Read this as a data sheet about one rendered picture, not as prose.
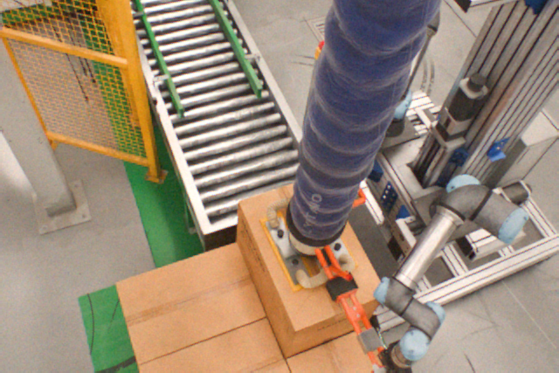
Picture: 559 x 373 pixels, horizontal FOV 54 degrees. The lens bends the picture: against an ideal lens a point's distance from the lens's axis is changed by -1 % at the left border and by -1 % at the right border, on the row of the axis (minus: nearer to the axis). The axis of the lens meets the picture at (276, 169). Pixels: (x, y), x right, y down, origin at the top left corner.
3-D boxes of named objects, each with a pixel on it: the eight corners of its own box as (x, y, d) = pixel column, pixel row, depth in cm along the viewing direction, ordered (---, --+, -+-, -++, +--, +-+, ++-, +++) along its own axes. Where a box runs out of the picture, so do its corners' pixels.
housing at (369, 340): (355, 337, 195) (357, 334, 191) (371, 329, 197) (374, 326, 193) (363, 355, 192) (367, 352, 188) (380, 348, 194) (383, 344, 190)
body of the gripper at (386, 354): (395, 347, 183) (404, 336, 173) (408, 370, 179) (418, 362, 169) (376, 355, 181) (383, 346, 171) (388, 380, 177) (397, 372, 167)
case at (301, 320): (236, 241, 266) (238, 200, 233) (310, 216, 277) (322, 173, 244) (285, 358, 238) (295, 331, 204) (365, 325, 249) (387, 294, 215)
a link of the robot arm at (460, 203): (460, 165, 169) (369, 296, 166) (492, 185, 166) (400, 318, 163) (456, 174, 180) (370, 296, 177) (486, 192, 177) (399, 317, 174)
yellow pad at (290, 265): (258, 221, 228) (259, 215, 224) (280, 213, 231) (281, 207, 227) (293, 293, 213) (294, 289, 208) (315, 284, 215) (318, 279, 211)
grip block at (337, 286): (323, 284, 205) (326, 278, 200) (346, 274, 208) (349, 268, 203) (334, 304, 201) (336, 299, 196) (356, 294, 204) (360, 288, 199)
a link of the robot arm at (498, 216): (482, 189, 216) (491, 188, 165) (516, 210, 212) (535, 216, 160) (465, 214, 218) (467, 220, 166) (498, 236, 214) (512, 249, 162)
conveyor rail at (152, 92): (101, -31, 389) (96, -54, 373) (108, -32, 391) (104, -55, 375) (203, 247, 279) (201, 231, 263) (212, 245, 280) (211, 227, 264)
